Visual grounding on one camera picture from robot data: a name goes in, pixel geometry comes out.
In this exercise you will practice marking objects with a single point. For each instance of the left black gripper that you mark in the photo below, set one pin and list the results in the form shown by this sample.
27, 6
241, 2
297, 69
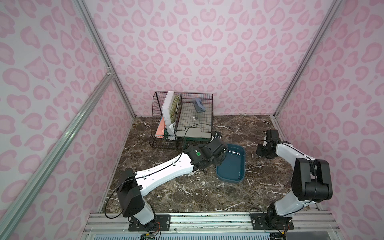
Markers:
220, 152

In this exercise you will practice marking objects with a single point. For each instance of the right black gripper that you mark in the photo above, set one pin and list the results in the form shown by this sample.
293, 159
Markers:
263, 150

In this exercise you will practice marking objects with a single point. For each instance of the teal plastic storage box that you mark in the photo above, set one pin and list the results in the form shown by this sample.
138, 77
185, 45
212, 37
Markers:
232, 169

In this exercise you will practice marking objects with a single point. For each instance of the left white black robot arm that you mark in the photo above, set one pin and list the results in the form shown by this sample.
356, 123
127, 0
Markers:
133, 186

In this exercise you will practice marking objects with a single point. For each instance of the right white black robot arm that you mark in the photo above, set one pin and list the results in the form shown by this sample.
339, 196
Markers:
311, 180

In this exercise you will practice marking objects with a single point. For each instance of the grey paper tray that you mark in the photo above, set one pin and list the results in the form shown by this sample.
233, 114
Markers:
200, 128

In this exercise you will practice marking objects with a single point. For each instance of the green illustrated book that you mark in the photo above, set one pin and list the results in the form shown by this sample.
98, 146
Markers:
174, 108

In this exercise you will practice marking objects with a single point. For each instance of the pink notebook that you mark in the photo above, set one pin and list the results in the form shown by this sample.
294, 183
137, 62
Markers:
160, 132

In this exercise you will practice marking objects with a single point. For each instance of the white board in organizer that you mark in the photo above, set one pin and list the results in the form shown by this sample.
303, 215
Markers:
167, 108

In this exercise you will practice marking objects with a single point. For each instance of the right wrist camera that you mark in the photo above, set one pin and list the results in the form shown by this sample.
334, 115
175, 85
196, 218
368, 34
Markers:
271, 136

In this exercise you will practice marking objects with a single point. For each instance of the black wire mesh organizer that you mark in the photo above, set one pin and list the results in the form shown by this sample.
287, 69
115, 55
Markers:
171, 141

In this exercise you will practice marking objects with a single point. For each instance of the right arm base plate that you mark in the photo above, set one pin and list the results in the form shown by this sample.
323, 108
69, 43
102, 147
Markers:
261, 221

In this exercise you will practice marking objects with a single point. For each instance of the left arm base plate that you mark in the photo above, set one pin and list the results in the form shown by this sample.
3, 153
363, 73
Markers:
160, 222

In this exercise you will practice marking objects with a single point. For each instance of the aluminium front rail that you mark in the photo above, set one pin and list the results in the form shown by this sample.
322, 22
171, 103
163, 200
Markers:
214, 222

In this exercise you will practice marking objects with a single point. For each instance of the right aluminium frame post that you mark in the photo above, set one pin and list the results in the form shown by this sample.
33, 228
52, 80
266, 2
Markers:
328, 20

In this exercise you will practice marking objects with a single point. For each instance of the aluminium frame post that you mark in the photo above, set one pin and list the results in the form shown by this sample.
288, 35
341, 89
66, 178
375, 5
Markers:
91, 26
328, 20

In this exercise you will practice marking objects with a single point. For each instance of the left aluminium frame post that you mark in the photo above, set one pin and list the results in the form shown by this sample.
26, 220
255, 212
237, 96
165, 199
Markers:
91, 26

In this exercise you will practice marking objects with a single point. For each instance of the diagonal aluminium frame bar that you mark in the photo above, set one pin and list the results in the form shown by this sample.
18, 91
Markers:
22, 203

